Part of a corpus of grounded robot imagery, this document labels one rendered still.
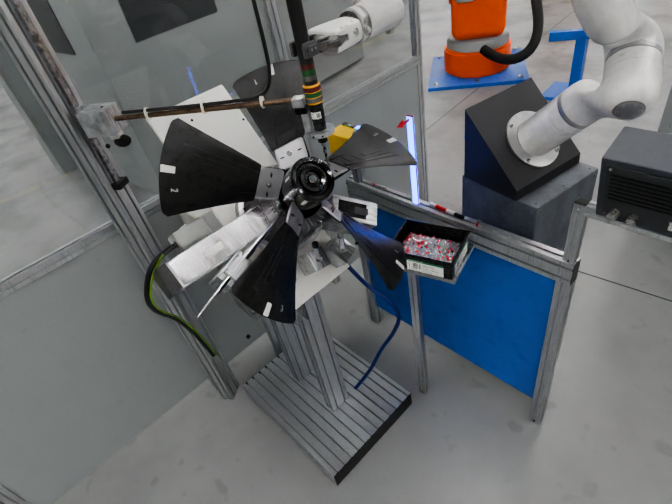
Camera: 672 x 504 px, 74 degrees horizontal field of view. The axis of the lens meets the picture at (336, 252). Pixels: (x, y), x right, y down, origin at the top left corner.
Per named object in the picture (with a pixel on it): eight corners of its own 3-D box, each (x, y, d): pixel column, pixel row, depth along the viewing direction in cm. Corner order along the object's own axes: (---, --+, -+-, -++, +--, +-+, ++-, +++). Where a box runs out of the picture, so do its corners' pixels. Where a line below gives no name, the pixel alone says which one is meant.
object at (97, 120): (85, 141, 125) (69, 112, 120) (100, 129, 131) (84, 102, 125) (116, 138, 123) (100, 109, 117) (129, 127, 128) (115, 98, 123)
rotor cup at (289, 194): (292, 229, 119) (309, 216, 107) (260, 184, 118) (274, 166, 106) (330, 203, 125) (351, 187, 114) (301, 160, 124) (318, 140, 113)
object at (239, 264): (234, 282, 112) (222, 272, 112) (249, 264, 115) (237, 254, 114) (236, 281, 110) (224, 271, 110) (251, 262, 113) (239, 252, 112)
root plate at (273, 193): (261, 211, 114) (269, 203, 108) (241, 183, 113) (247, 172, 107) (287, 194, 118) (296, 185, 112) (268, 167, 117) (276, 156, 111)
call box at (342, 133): (331, 157, 172) (326, 132, 165) (349, 146, 176) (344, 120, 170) (361, 167, 162) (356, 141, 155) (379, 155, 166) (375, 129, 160)
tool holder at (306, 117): (297, 141, 113) (288, 103, 106) (304, 128, 118) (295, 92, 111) (331, 138, 110) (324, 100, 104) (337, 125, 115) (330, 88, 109)
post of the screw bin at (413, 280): (418, 391, 197) (405, 256, 146) (421, 386, 198) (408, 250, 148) (425, 394, 195) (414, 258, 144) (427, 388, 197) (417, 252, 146)
